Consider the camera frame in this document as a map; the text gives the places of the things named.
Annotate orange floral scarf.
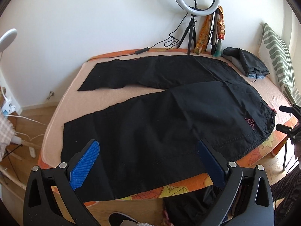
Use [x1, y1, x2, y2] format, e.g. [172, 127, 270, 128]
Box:
[194, 15, 212, 55]

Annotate black white shoe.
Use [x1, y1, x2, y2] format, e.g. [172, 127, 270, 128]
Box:
[108, 212, 138, 226]

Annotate checkered cloth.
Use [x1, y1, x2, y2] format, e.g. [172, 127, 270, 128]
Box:
[0, 113, 15, 161]

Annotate grey folded tripod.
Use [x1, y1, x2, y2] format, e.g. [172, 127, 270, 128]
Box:
[210, 9, 219, 55]

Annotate white desk lamp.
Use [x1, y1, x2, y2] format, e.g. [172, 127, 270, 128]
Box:
[0, 28, 17, 56]

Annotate metal door stopper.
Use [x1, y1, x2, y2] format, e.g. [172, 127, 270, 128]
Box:
[47, 91, 54, 100]

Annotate white ring light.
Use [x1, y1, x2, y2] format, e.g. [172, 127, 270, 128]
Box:
[176, 0, 220, 16]

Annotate dark folded clothes pile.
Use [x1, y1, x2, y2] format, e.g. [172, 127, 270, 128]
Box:
[221, 47, 269, 81]

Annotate black pants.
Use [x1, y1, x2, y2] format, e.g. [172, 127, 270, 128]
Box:
[61, 55, 276, 202]

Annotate black mini tripod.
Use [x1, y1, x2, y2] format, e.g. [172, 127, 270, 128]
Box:
[177, 15, 197, 55]

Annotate green white patterned pillow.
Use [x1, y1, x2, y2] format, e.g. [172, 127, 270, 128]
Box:
[259, 23, 300, 106]

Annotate black ring light cable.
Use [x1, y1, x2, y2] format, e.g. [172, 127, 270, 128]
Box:
[87, 12, 190, 62]

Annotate orange knotted fabric garland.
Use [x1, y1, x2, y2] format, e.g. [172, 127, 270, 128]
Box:
[213, 6, 226, 57]

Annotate white power strip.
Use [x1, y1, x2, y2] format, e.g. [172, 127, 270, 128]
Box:
[29, 147, 36, 158]

